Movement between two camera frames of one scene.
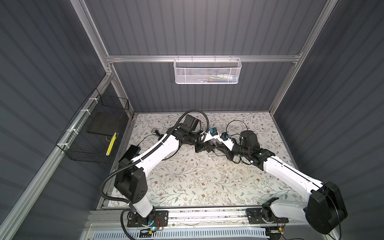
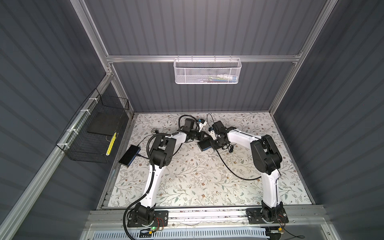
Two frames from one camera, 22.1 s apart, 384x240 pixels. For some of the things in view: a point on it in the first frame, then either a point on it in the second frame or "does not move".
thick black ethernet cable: [171, 134] → [226, 163]
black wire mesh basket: [93, 132] does not move
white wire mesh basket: [207, 71] does not move
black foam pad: [105, 123] does not move
